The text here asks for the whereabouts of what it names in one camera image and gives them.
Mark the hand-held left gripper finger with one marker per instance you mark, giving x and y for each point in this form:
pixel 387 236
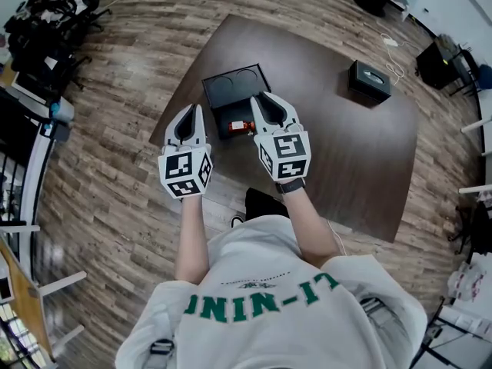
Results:
pixel 171 131
pixel 200 129

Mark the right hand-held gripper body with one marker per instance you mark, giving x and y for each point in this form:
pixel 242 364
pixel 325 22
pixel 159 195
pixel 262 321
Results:
pixel 286 152

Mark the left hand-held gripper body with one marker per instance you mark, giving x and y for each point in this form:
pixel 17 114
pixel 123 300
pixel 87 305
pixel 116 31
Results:
pixel 180 169

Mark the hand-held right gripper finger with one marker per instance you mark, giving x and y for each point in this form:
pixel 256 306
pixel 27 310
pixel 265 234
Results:
pixel 290 114
pixel 259 119

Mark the small red bottle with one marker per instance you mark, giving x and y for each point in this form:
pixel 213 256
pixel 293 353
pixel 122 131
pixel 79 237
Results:
pixel 238 126

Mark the person's right forearm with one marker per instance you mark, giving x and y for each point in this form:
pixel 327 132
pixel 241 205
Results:
pixel 307 229

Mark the person's left forearm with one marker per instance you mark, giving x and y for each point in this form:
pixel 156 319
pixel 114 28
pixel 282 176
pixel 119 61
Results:
pixel 191 237

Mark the black tissue box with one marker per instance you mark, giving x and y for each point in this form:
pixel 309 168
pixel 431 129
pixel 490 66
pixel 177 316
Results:
pixel 369 81

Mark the black wristwatch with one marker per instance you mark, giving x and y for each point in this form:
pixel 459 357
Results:
pixel 290 187

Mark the white power strip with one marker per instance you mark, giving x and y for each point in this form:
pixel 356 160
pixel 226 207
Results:
pixel 389 40

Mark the black cabinet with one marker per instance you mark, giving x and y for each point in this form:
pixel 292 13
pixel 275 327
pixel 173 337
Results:
pixel 436 65

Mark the pile of black office chairs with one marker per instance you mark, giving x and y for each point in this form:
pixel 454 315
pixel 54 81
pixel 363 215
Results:
pixel 50 33

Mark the white t-shirt with green print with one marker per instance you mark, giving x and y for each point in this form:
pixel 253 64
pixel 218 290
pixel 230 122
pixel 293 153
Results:
pixel 269 321

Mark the black chair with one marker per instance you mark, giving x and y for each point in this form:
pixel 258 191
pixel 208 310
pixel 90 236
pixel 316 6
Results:
pixel 471 73

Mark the wooden desk with white legs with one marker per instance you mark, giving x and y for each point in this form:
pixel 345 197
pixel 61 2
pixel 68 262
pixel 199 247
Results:
pixel 23 294

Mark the white plastic bags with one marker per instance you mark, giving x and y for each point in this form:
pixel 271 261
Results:
pixel 471 279

